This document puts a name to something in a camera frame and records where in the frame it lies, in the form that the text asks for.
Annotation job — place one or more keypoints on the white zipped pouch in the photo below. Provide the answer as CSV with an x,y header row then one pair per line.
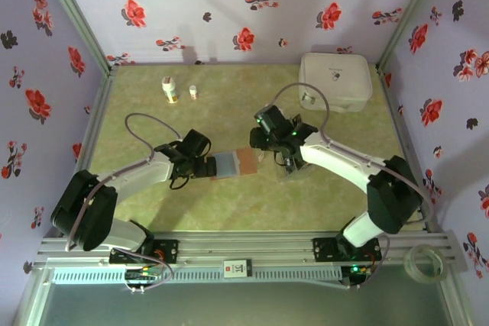
x,y
344,78

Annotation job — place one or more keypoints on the large white pill bottle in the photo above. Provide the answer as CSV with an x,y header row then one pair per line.
x,y
169,89

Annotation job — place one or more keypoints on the clear tape roll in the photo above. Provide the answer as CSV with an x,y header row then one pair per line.
x,y
409,265

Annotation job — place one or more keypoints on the aluminium corner post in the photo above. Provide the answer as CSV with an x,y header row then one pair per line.
x,y
410,13
74,13

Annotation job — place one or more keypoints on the aluminium side rail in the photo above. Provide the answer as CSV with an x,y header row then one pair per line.
x,y
97,112
395,112

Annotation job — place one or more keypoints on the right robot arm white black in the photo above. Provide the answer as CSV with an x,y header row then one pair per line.
x,y
336,162

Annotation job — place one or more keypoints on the green circuit board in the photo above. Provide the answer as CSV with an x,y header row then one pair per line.
x,y
141,274
359,270

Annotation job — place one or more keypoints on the aluminium frame leg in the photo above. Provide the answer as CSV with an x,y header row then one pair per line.
x,y
456,303
33,299

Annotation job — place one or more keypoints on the small white pill bottle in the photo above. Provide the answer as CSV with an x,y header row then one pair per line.
x,y
193,92

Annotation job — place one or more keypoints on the brown cardboard piece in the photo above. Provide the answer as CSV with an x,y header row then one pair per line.
x,y
248,162

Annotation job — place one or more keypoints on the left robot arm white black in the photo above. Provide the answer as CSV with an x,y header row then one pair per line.
x,y
149,173

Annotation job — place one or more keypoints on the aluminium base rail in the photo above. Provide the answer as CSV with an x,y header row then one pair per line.
x,y
244,249

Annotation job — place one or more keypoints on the red white label tag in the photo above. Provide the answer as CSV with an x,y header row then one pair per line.
x,y
237,268

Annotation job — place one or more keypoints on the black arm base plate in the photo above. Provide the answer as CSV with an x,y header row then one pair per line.
x,y
324,249
168,249

